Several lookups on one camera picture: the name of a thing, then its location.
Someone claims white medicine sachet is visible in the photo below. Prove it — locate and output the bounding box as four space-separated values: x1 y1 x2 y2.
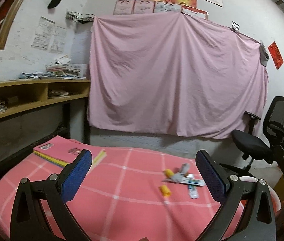
188 185 199 199

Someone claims grey mesh wrapper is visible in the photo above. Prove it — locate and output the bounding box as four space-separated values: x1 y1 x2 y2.
164 163 190 183

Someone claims yellow bottle cap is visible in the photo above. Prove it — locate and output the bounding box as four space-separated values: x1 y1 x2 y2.
163 169 175 178

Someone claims white red trash bin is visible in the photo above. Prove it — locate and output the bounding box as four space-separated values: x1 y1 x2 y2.
240 176 282 213

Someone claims blue white sachet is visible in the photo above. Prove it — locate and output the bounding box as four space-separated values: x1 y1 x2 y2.
180 177 205 187

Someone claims yellow tube piece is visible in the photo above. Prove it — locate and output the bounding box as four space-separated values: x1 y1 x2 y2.
159 185 171 197

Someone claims yellow book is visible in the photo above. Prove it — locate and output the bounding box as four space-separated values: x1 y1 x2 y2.
33 150 107 169

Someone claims pink book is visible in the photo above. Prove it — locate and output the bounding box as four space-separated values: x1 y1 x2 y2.
33 136 105 163

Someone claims black office chair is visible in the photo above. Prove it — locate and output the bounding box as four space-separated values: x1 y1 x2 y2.
221 96 284 177

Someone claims pink checked table cloth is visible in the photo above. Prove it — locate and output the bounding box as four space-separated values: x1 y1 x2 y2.
0 147 220 240

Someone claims large pink hanging sheet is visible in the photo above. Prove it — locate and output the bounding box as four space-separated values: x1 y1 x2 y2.
88 12 268 140

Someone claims wooden curved shelf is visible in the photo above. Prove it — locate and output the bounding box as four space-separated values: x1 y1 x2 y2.
0 79 90 119

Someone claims pile of papers on shelf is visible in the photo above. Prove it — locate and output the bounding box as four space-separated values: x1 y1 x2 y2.
18 55 90 80

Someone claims red paper on wall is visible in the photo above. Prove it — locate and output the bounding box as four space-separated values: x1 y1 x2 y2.
268 41 284 70

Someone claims white paper notice on wall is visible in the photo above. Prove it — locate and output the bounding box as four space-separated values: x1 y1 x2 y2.
31 16 67 54

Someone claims wire wall rack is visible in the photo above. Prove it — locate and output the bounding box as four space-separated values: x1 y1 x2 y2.
65 11 95 24

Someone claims black wall-hung object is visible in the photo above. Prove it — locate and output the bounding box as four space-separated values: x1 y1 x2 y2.
47 0 62 9

